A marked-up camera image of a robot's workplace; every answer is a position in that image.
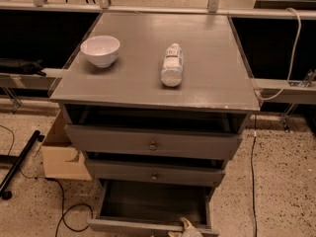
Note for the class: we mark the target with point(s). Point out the cardboard box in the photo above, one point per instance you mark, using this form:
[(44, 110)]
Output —
[(60, 159)]

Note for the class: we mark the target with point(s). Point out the black metal stand bar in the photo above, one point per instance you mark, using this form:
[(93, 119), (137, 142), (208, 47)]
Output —
[(4, 194)]

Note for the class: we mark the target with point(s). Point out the clear plastic bottle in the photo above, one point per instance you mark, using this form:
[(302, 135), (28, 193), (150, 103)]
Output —
[(172, 70)]

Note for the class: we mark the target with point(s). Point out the white bowl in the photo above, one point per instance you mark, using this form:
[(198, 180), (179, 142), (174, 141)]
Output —
[(101, 51)]

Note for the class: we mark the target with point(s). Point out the black bag on rail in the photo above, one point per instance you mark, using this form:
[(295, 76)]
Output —
[(20, 66)]

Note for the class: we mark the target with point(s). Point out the grey drawer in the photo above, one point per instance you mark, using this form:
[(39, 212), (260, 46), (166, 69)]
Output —
[(169, 143), (155, 173), (152, 210)]

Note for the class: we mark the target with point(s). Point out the grey top drawer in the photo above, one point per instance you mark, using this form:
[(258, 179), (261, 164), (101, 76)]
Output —
[(169, 143)]

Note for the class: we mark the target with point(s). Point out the grey drawer cabinet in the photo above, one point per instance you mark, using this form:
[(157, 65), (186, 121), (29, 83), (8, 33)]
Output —
[(216, 94)]

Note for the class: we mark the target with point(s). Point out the grey middle drawer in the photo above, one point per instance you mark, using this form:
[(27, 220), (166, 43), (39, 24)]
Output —
[(155, 173)]

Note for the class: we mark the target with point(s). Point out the grey bottom drawer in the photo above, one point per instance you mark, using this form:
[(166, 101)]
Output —
[(152, 210)]

